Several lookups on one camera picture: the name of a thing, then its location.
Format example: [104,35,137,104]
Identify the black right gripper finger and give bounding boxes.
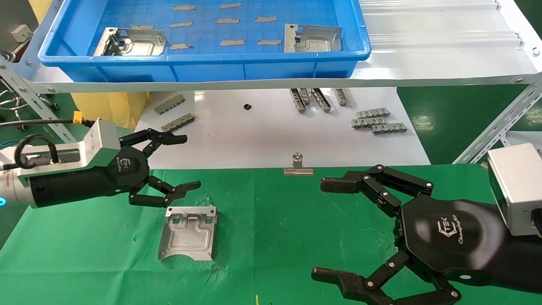
[321,165,434,219]

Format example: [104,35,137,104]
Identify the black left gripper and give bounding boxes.
[106,129,202,208]

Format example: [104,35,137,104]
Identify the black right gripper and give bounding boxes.
[311,197,509,305]

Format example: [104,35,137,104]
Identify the stamped sheet metal part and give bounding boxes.
[158,206,218,262]
[284,23,343,53]
[93,27,168,56]

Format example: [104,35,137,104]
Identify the silver binder clip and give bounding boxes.
[283,152,314,176]

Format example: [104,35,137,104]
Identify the green cloth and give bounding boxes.
[0,164,542,305]

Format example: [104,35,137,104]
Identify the yellow mesh bag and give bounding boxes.
[28,0,64,24]
[70,91,149,130]

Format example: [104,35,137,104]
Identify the white board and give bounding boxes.
[122,87,431,170]

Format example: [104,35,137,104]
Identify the blue plastic tray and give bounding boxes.
[38,0,371,83]

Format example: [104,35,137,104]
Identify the perforated metal shelf brace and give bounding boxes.
[452,73,542,165]
[0,57,79,144]

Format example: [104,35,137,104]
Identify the white metal shelf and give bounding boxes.
[0,0,542,94]

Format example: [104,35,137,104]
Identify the chrome wheeled stool base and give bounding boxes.
[0,78,60,131]

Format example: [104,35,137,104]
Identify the white panel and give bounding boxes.
[504,130,542,150]

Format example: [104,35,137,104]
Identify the small grey box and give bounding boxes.
[11,25,33,43]

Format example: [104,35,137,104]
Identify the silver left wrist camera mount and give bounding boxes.
[0,119,122,171]

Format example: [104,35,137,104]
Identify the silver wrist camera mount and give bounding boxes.
[487,143,542,237]
[0,119,122,171]

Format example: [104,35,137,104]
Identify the black cable with yellow tag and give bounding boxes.
[0,112,93,170]

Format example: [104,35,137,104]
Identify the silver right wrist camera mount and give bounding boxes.
[487,143,542,237]

